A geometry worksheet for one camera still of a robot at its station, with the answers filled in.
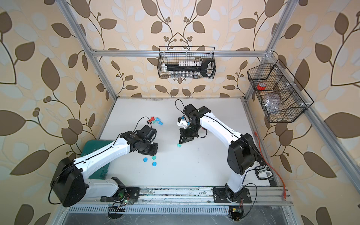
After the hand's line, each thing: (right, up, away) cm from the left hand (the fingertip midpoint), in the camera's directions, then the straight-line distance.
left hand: (155, 149), depth 81 cm
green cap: (-2, -7, +7) cm, 10 cm away
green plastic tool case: (-44, 0, +9) cm, 45 cm away
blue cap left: (-7, -8, +5) cm, 12 cm away
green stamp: (+14, +3, -3) cm, 15 cm away
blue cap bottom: (-1, -10, +5) cm, 11 cm away
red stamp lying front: (-10, +15, +23) cm, 29 cm away
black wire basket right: (+69, +29, -9) cm, 76 cm away
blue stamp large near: (-3, +17, +24) cm, 30 cm away
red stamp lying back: (-8, +17, +26) cm, 32 cm away
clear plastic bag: (+62, +26, -12) cm, 68 cm away
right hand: (+16, +5, -2) cm, 17 cm away
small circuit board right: (+45, -30, -9) cm, 55 cm away
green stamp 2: (-6, +15, +23) cm, 28 cm away
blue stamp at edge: (-1, +14, +23) cm, 27 cm away
